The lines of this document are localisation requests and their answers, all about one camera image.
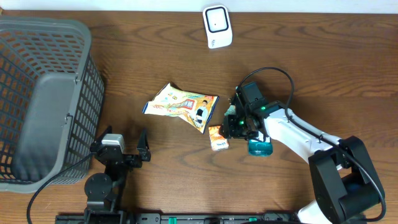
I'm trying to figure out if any small orange box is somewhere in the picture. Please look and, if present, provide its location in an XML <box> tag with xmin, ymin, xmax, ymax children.
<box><xmin>208</xmin><ymin>126</ymin><xmax>229</xmax><ymax>151</ymax></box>

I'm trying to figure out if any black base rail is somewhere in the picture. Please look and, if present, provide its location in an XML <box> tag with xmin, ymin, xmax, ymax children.
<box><xmin>55</xmin><ymin>212</ymin><xmax>368</xmax><ymax>224</ymax></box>

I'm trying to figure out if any teal wet wipes pack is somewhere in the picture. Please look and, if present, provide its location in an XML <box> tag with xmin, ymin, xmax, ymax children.
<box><xmin>224</xmin><ymin>105</ymin><xmax>236</xmax><ymax>116</ymax></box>

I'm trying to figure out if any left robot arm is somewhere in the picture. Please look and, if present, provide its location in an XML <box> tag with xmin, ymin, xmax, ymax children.
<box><xmin>84</xmin><ymin>126</ymin><xmax>151</xmax><ymax>223</ymax></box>

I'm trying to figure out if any white barcode scanner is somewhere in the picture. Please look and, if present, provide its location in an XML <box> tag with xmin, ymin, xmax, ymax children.
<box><xmin>202</xmin><ymin>5</ymin><xmax>233</xmax><ymax>49</ymax></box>

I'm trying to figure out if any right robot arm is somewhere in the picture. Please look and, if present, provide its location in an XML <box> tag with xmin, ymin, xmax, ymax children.
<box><xmin>220</xmin><ymin>90</ymin><xmax>387</xmax><ymax>223</ymax></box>

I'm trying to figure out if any grey plastic mesh basket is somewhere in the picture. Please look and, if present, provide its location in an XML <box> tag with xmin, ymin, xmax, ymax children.
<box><xmin>1</xmin><ymin>16</ymin><xmax>104</xmax><ymax>194</ymax></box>

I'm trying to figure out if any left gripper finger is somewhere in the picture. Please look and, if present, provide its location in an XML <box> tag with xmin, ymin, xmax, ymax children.
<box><xmin>137</xmin><ymin>129</ymin><xmax>151</xmax><ymax>161</ymax></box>
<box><xmin>97</xmin><ymin>126</ymin><xmax>113</xmax><ymax>140</ymax></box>

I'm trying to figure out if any teal mouthwash bottle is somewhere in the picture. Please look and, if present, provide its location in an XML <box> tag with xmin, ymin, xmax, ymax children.
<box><xmin>248</xmin><ymin>139</ymin><xmax>273</xmax><ymax>157</ymax></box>

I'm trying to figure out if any yellow snack bag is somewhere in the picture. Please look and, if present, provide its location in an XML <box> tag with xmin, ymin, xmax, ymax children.
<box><xmin>142</xmin><ymin>83</ymin><xmax>219</xmax><ymax>134</ymax></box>

